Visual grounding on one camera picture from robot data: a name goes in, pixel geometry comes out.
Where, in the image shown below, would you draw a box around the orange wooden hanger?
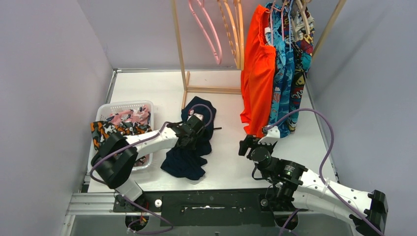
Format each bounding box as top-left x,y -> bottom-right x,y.
217,0 -> 241,69
233,0 -> 244,70

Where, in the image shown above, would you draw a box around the white plastic perforated basket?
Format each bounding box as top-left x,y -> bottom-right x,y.
88,100 -> 154,171

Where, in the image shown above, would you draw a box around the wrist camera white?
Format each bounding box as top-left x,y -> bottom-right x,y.
258,125 -> 281,146
187,110 -> 204,121

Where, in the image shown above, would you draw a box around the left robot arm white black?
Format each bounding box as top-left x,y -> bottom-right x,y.
90,114 -> 205,210

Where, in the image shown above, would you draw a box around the blue plastic hanger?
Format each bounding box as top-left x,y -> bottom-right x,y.
287,0 -> 294,47

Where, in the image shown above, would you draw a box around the dark blue leaf shorts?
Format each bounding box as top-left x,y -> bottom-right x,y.
288,39 -> 302,134

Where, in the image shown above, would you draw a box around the navy blue shorts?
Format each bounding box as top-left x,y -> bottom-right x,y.
160,96 -> 217,180

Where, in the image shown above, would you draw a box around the light blue fish shorts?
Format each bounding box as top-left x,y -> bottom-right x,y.
264,2 -> 295,125

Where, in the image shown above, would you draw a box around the orange camouflage shorts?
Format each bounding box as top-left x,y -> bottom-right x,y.
89,121 -> 152,162

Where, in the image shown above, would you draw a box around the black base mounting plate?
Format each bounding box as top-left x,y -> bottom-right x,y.
113,188 -> 308,229

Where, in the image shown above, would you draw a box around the wooden clothes rack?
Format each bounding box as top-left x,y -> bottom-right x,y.
171,0 -> 348,110

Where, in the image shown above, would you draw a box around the bright orange shorts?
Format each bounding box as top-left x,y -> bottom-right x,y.
240,5 -> 276,138

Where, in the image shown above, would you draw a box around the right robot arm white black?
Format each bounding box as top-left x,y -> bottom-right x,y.
238,135 -> 388,236

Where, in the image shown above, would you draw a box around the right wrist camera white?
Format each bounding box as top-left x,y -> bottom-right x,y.
258,125 -> 281,146

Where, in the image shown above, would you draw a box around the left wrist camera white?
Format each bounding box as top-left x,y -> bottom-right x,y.
187,110 -> 204,121

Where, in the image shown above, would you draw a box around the aluminium rail frame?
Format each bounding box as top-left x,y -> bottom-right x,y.
59,68 -> 362,236

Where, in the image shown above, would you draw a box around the light wooden hanger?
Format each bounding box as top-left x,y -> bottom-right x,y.
295,0 -> 311,36

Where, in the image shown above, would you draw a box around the pink shark print shorts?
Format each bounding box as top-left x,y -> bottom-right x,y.
106,105 -> 151,125

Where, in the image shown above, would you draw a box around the comic print shorts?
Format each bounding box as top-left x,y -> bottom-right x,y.
289,6 -> 316,112

